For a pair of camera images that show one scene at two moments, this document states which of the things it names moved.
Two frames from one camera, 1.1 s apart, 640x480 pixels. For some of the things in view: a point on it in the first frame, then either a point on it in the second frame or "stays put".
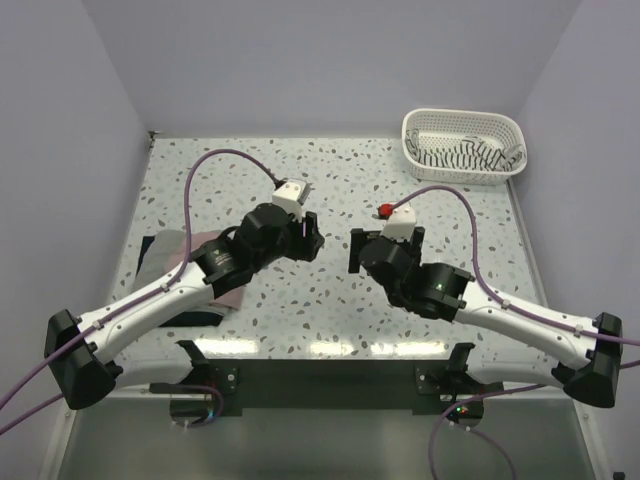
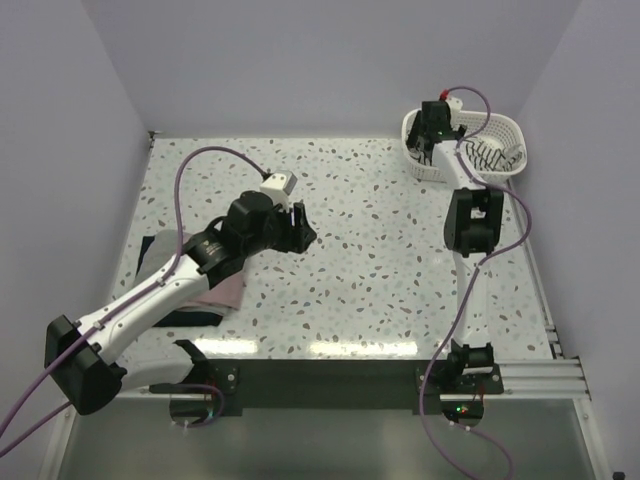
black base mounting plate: x=330 y=387 stays put
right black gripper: x=359 y=236 to x=416 y=131
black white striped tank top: x=470 y=153 stays put
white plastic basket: x=464 y=146 stays put
